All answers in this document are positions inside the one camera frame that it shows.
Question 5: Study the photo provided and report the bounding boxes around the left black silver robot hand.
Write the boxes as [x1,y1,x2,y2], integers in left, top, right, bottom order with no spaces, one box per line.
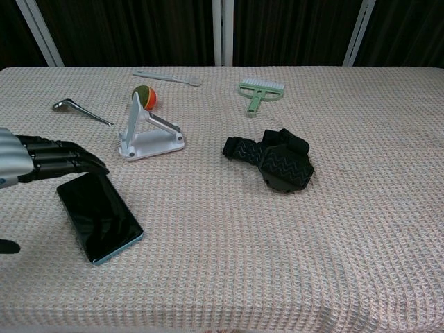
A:
[0,126,110,254]

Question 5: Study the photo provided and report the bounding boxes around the black smartphone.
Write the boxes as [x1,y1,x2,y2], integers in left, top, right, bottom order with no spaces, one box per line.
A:
[56,172,144,266]

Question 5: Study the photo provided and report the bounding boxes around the white folding phone stand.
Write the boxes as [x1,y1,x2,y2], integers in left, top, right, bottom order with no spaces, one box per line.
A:
[117,92,187,162]

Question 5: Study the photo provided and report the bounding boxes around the green hand brush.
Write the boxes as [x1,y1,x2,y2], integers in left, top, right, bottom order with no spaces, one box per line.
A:
[237,78,286,118]

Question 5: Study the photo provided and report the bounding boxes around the metal shoehorn tool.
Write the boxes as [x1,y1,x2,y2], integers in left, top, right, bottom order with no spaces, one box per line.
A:
[52,98,114,128]

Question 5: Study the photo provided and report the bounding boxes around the green orange ball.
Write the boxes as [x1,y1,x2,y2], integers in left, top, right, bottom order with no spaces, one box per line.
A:
[131,85,157,111]

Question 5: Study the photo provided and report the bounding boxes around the white plastic spoon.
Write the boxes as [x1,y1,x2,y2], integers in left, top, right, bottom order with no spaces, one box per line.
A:
[133,70,203,87]

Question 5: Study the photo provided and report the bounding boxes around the black curtain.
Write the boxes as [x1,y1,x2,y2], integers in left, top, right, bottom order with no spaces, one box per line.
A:
[0,0,444,69]

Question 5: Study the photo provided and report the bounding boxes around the pink waffle tablecloth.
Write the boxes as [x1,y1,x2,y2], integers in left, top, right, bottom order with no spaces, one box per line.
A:
[0,65,444,333]

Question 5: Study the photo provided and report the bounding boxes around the white slanted frame post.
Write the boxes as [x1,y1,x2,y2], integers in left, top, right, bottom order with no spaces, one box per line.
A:
[15,0,65,67]
[342,0,377,67]

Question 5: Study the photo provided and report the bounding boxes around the white upright frame post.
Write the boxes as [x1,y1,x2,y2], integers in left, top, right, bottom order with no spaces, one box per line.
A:
[212,0,235,67]

